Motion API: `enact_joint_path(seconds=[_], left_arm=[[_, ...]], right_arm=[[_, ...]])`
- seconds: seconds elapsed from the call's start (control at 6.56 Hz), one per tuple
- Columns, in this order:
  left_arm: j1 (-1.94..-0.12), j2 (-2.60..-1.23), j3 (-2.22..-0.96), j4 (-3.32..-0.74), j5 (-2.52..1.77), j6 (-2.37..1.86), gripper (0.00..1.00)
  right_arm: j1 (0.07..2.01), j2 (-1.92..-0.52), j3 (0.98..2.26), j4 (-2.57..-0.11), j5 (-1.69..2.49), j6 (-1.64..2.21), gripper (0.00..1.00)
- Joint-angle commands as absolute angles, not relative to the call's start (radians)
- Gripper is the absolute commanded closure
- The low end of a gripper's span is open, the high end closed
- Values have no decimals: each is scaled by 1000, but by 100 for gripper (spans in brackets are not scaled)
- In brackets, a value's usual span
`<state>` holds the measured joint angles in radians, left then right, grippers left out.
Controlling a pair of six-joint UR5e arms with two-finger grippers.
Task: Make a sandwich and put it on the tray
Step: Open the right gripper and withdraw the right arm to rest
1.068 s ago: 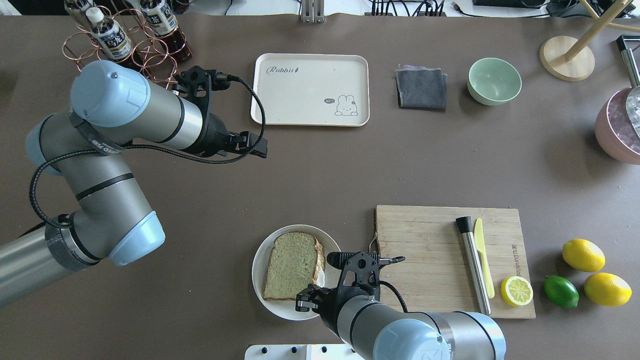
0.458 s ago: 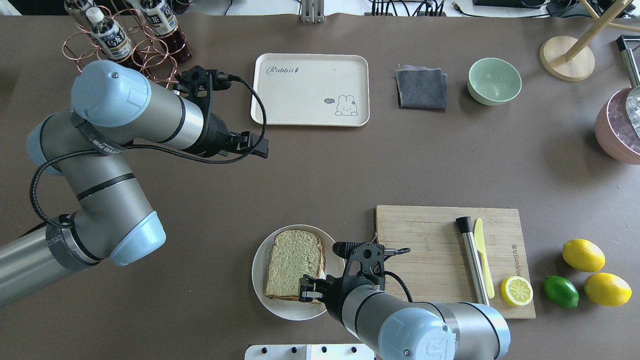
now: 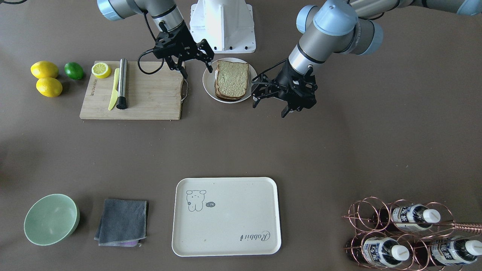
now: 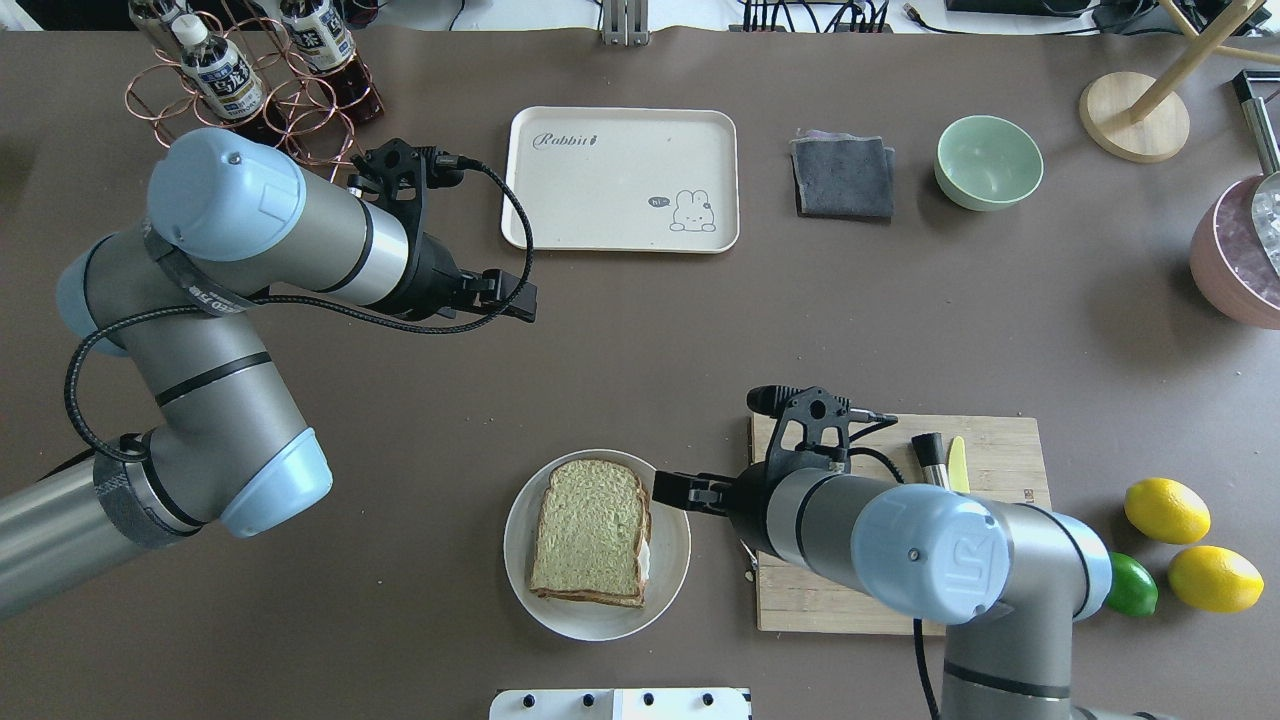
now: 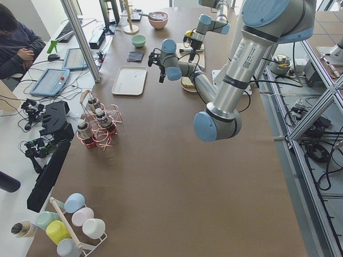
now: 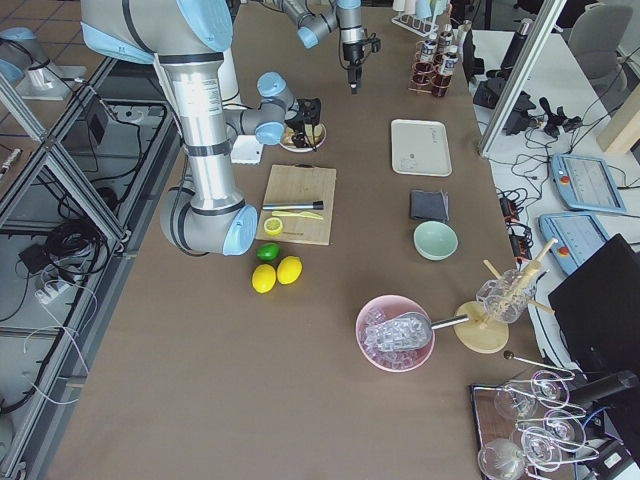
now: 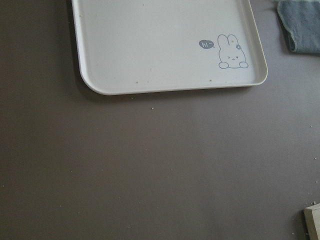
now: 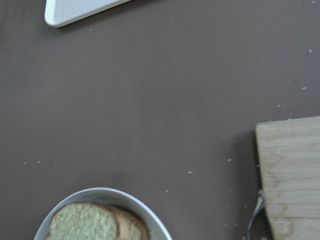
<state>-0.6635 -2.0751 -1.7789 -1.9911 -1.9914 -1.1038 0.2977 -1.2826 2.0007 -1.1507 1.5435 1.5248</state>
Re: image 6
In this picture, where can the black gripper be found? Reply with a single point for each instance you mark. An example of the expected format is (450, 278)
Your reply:
(352, 52)
(298, 119)

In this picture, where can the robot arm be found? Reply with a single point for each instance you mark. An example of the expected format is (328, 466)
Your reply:
(185, 42)
(344, 17)

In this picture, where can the cream rabbit tray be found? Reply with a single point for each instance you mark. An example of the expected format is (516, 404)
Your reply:
(420, 147)

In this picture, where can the glass rack tray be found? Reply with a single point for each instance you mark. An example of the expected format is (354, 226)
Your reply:
(489, 424)

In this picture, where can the white plate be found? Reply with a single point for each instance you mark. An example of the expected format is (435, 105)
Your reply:
(320, 140)

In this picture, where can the wooden cutting board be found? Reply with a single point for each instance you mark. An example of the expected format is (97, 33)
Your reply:
(289, 185)

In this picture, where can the tea bottle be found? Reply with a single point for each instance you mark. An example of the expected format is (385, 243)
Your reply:
(427, 54)
(445, 72)
(445, 38)

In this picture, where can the metal muddler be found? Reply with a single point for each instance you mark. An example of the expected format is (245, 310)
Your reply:
(312, 205)

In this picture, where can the white cup rack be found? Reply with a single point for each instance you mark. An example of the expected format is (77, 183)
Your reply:
(420, 17)

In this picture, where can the yellow plastic knife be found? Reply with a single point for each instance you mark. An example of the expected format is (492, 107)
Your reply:
(297, 214)

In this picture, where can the half lemon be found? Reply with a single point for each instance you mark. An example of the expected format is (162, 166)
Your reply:
(273, 226)

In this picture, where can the green lime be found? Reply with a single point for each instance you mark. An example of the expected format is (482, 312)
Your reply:
(268, 251)

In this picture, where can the yellow lemon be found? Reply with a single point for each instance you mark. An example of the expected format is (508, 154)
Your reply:
(289, 270)
(264, 278)

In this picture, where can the dark grey folded cloth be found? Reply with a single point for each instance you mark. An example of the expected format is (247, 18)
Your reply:
(429, 206)

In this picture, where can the mint green bowl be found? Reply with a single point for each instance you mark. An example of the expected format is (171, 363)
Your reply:
(435, 240)

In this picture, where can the pink bowl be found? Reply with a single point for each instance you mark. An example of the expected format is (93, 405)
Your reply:
(392, 305)

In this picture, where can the metal ice scoop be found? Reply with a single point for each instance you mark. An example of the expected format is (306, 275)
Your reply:
(406, 332)

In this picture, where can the clear plastic ice cubes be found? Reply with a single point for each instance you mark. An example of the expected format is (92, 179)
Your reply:
(397, 361)

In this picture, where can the office chair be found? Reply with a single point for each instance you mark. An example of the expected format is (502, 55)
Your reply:
(594, 40)

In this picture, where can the blue teach pendant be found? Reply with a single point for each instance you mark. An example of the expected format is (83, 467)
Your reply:
(585, 183)
(579, 235)

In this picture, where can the glass mug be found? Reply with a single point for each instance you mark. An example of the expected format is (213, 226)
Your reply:
(506, 298)

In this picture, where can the wooden mug tree stand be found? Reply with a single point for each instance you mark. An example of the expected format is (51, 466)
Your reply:
(482, 333)

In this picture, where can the black monitor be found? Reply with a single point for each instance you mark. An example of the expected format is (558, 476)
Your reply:
(597, 309)

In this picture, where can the wine glass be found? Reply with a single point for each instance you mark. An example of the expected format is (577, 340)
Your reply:
(501, 459)
(523, 399)
(545, 440)

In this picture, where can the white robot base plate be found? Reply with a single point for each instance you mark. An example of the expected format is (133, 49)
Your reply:
(246, 150)

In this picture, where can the copper wire bottle rack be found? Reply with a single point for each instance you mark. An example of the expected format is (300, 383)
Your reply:
(423, 82)

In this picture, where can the aluminium frame post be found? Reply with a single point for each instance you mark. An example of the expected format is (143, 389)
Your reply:
(532, 48)

